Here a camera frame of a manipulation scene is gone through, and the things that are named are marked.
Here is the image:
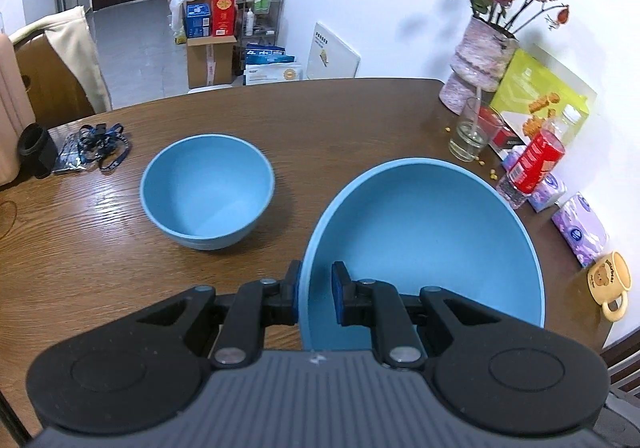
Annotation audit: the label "white paper package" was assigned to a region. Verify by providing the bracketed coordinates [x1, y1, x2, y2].
[244, 63, 304, 86]

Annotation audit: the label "blue lanyard with badge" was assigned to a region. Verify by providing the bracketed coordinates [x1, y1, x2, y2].
[52, 122, 132, 175]

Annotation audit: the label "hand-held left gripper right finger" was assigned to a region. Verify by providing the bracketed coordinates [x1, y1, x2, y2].
[331, 261, 508, 371]

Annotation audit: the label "clear drinking glass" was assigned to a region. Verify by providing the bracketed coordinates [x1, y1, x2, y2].
[448, 97, 505, 163]

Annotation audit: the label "blue deep bowl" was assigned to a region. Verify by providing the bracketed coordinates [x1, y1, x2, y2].
[140, 133, 276, 251]
[297, 158, 546, 354]

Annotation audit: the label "blue carton box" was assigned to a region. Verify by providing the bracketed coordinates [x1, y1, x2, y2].
[185, 3, 213, 39]

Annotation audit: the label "clear drinking straw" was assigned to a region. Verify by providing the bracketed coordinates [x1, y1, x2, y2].
[467, 87, 483, 139]

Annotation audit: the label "small red box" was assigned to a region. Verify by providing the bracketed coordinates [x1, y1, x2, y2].
[477, 105, 528, 151]

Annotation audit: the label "metal storage cart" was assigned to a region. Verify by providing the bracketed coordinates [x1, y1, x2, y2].
[234, 0, 287, 49]

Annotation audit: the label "tall red box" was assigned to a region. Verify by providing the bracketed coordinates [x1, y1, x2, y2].
[210, 0, 237, 38]

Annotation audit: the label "blue patterned package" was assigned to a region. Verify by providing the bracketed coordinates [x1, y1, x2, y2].
[245, 44, 293, 66]

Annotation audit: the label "red label water bottle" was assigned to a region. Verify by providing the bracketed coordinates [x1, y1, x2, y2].
[496, 105, 583, 211]

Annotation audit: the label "pink suitcase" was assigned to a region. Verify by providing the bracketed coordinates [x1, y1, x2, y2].
[0, 33, 38, 186]

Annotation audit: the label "dark slatted chair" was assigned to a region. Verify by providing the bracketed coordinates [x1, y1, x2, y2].
[597, 343, 640, 429]

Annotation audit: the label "yellow snack crumbs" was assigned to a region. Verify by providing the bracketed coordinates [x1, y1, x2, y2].
[442, 127, 501, 180]

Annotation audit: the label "cardboard box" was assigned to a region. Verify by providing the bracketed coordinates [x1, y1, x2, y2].
[186, 34, 238, 90]

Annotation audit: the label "yellow-green snack box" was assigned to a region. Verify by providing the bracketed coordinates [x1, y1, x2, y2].
[489, 48, 598, 149]

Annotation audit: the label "pink textured vase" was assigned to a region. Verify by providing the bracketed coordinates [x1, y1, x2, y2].
[439, 17, 521, 115]

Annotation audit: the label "white purple tissue pack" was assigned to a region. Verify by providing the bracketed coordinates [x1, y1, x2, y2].
[501, 150, 568, 214]

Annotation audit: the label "yellow bear mug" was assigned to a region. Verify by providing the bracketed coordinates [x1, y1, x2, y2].
[586, 250, 632, 321]

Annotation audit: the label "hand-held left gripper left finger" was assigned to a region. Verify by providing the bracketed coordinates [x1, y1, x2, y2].
[132, 259, 303, 370]

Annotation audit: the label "brown wooden chair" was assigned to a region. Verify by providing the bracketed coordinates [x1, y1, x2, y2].
[15, 25, 98, 129]

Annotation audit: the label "black cylinder cup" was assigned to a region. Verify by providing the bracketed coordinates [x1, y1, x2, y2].
[17, 123, 58, 179]

